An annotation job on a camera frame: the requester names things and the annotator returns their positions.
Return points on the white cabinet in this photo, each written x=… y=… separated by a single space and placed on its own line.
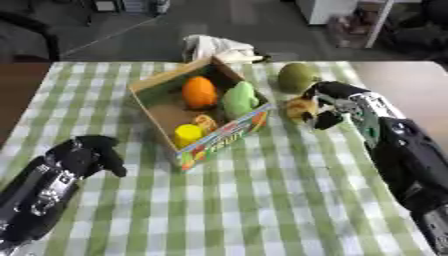
x=326 y=10

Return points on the green round toy fruit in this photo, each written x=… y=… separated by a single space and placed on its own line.
x=296 y=77

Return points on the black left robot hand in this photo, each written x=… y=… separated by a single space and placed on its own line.
x=93 y=153

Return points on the green toy pepper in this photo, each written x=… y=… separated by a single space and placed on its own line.
x=239 y=100

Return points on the small orange patterned toy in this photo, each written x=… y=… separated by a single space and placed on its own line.
x=205 y=122

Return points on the white bag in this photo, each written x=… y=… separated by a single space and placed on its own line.
x=221 y=50

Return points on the yellow toy cup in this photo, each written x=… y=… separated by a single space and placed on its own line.
x=188 y=135

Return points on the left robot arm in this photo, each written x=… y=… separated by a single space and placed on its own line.
x=35 y=203

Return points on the black chair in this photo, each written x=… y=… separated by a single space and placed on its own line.
x=29 y=33

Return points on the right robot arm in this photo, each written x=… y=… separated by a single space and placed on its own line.
x=402 y=153

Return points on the open cardboard box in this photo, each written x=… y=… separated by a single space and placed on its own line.
x=198 y=110

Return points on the orange toy fruit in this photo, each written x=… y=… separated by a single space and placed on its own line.
x=199 y=92

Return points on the yellow brown toy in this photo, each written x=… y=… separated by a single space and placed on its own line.
x=300 y=108

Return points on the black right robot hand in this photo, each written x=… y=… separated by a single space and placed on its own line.
x=333 y=96

